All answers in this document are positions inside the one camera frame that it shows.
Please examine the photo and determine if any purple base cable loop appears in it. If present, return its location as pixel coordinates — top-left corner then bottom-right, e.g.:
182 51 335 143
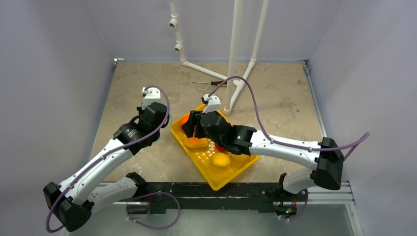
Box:
125 192 182 231

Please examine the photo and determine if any white pvc pipe frame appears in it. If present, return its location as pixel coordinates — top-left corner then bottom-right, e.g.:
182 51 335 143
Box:
169 0 269 115

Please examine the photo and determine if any orange fruit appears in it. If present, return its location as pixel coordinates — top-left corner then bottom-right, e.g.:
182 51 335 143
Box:
179 116 189 128

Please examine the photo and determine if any red apple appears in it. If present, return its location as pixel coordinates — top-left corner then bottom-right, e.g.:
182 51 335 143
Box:
215 145 228 153

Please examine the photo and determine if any aluminium rail frame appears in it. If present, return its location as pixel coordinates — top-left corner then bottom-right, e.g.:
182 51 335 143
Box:
100 60 355 236

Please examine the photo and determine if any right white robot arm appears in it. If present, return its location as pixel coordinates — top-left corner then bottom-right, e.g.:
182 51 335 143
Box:
180 111 344 200

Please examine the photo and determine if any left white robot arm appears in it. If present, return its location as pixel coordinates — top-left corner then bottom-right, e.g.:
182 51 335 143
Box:
43 102 170 233

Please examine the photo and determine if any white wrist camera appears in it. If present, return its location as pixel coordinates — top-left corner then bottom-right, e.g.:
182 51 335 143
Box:
201 94 221 114
141 87 161 110

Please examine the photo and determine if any clear zip top bag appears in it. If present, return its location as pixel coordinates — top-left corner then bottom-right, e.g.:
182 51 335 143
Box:
156 111 173 143

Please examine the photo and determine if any orange yellow mango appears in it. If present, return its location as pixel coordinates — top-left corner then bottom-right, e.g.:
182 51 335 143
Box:
183 137 209 149

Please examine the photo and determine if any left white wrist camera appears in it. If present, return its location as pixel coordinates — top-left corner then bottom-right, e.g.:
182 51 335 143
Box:
141 87 161 110

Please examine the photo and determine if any yellow lemon lower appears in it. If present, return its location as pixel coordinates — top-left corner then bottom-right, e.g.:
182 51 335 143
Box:
210 152 231 168

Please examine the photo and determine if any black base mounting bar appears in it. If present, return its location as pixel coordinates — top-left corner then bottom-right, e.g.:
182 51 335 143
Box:
127 182 308 216

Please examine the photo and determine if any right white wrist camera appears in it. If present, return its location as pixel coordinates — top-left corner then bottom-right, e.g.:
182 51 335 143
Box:
201 94 221 114

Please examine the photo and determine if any yellow plastic tray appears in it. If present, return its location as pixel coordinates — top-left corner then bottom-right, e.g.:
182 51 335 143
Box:
171 113 259 191

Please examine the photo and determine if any yellow peach with leaf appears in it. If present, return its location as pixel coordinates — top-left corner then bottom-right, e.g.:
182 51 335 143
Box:
230 154 251 165

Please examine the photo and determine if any black yellow screwdriver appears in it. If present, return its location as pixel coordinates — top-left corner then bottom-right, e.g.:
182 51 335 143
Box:
193 81 227 87

